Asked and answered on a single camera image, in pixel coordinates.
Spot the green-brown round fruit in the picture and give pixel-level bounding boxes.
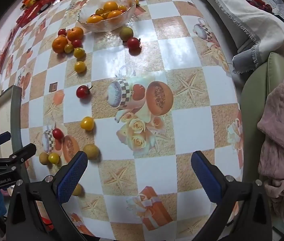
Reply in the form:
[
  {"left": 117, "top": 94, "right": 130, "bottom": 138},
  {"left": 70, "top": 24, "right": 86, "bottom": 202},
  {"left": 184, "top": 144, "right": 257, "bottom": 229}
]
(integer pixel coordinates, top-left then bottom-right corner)
[{"left": 119, "top": 27, "right": 134, "bottom": 42}]

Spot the clear glass bowl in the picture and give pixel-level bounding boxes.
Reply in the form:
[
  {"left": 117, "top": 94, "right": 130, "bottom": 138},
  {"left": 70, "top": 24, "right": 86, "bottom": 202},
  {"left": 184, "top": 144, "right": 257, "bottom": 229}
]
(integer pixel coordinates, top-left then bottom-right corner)
[{"left": 77, "top": 0, "right": 137, "bottom": 33}]

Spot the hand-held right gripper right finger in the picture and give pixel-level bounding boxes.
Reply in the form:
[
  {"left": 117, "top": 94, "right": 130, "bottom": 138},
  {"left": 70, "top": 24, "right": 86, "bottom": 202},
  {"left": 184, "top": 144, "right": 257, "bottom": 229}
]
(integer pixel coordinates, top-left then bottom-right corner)
[{"left": 191, "top": 151, "right": 273, "bottom": 241}]

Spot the white fringed blanket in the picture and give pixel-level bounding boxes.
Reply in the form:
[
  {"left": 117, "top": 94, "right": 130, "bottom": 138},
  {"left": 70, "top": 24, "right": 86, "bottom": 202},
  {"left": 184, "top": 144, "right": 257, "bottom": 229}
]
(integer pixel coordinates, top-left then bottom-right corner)
[{"left": 202, "top": 0, "right": 284, "bottom": 74}]

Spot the red cherry tomato with stem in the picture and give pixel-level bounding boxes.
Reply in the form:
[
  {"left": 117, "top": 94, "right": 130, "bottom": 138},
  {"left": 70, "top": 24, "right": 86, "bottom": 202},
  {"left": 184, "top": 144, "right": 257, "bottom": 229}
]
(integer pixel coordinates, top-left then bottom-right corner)
[{"left": 76, "top": 84, "right": 93, "bottom": 99}]

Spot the pink fleece robe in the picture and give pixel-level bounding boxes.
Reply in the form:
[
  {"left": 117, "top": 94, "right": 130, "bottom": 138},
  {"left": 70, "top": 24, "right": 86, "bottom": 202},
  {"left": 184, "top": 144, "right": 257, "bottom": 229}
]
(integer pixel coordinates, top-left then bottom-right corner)
[{"left": 257, "top": 60, "right": 284, "bottom": 228}]

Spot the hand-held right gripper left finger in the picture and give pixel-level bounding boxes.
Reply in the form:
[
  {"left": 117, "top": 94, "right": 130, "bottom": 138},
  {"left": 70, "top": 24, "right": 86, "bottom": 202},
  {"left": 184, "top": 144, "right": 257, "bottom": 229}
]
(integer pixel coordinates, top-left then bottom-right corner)
[{"left": 5, "top": 151, "right": 88, "bottom": 241}]

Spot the pile of red snack packets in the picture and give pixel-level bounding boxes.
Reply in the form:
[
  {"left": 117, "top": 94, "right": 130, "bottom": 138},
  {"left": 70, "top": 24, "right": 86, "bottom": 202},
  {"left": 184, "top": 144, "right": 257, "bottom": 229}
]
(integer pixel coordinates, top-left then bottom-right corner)
[{"left": 19, "top": 0, "right": 97, "bottom": 26}]

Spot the checkered printed tablecloth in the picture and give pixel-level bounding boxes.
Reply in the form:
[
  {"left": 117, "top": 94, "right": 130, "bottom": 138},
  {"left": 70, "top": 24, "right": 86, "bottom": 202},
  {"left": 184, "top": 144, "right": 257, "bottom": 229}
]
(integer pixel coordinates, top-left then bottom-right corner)
[{"left": 0, "top": 0, "right": 244, "bottom": 241}]

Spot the green sofa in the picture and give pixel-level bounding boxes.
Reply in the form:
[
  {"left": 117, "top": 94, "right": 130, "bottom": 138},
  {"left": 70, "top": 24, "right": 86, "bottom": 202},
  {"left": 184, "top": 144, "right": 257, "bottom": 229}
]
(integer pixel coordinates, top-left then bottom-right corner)
[{"left": 240, "top": 51, "right": 284, "bottom": 181}]

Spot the beige cardboard tray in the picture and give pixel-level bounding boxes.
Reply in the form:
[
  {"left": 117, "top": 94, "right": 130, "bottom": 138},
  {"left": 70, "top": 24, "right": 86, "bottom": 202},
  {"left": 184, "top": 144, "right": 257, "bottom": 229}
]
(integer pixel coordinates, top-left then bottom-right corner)
[{"left": 0, "top": 85, "right": 29, "bottom": 181}]

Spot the tan longan fruit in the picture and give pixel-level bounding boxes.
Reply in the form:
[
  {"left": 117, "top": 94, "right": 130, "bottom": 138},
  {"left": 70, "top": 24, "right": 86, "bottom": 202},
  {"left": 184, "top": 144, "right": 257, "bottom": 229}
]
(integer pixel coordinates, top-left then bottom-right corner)
[
  {"left": 39, "top": 152, "right": 50, "bottom": 165},
  {"left": 72, "top": 183, "right": 83, "bottom": 197},
  {"left": 83, "top": 144, "right": 100, "bottom": 160}
]

